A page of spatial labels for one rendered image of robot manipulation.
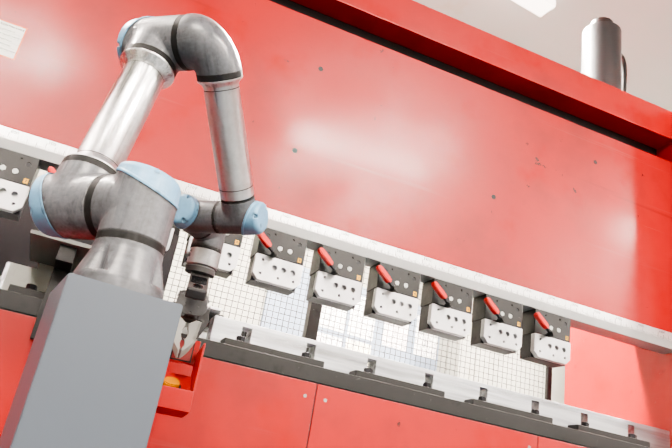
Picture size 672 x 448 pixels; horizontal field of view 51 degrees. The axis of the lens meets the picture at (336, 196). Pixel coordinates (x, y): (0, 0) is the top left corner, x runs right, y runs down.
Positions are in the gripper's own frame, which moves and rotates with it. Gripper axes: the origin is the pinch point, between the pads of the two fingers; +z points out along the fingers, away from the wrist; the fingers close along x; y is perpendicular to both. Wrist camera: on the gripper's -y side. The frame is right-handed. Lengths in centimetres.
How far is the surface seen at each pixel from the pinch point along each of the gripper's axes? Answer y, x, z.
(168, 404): -7.1, -0.2, 11.5
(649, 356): 70, -179, -42
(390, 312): 42, -62, -29
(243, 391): 23.8, -19.6, 4.3
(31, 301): 18.7, 36.6, -5.7
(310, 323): 118, -54, -32
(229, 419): 23.0, -17.5, 11.8
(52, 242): 10.0, 35.0, -19.3
